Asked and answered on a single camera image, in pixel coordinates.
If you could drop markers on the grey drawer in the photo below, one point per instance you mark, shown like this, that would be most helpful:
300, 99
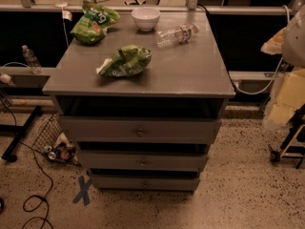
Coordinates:
141, 161
144, 183
140, 130

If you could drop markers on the green chip bag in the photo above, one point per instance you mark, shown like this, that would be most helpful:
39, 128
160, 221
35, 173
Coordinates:
93, 25
126, 61

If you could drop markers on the white bowl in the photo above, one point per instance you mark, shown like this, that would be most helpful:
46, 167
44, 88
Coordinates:
145, 18

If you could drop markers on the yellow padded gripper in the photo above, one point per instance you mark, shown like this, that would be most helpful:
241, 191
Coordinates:
294, 45

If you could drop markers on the black table leg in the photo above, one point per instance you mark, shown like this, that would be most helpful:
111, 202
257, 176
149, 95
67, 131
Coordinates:
19, 132

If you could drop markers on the clear plastic bottle lying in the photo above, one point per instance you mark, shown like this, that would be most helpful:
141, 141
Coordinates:
175, 35

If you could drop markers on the grey drawer cabinet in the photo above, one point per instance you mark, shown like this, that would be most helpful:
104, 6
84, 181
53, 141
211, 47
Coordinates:
187, 81

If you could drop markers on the green chip bag front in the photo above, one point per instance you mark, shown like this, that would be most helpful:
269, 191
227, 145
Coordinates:
126, 61

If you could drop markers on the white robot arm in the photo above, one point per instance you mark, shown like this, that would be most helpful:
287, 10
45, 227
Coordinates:
289, 41

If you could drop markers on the grey top drawer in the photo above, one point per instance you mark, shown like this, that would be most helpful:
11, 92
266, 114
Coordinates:
140, 130

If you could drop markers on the blue tape cross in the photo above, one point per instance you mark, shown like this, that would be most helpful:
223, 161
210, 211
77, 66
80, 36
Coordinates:
83, 192

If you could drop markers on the standing water bottle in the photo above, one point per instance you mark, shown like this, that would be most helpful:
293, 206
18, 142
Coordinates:
31, 59

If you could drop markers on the black wheeled cart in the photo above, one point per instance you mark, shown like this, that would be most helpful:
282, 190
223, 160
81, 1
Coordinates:
290, 146

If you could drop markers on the green chip bag rear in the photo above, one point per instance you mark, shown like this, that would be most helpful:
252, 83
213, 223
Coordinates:
93, 25

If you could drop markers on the grey middle drawer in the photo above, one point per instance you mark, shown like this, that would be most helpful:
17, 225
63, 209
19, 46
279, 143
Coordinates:
141, 161

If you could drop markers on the grey bottom drawer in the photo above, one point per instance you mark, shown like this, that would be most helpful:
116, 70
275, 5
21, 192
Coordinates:
144, 183

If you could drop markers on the wire mesh trash basket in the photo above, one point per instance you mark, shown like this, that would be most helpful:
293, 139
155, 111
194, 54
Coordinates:
52, 143

